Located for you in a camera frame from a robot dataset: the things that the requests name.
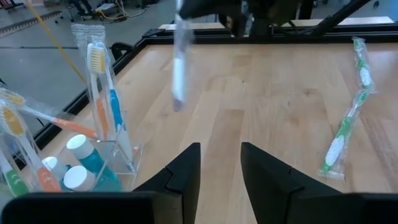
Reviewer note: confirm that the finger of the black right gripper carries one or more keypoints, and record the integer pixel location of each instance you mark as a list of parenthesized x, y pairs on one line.
[(211, 7), (237, 26)]

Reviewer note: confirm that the purple toothbrush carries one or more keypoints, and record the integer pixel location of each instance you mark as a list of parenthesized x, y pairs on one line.
[(179, 77)]

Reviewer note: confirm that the black office chair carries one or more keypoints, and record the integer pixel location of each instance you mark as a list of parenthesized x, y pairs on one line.
[(81, 9)]

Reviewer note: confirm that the blue toothbrush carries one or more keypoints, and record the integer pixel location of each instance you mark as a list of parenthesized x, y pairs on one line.
[(115, 107)]

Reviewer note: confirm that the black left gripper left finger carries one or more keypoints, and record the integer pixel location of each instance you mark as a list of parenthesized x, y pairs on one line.
[(183, 193)]

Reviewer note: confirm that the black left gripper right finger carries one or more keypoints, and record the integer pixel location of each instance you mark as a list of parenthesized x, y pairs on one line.
[(270, 193)]

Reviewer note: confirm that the clear acrylic organizer box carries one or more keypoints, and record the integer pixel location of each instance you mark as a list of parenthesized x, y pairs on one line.
[(138, 158)]

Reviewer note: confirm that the black aluminium table frame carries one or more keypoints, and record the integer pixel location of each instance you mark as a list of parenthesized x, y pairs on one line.
[(326, 37)]

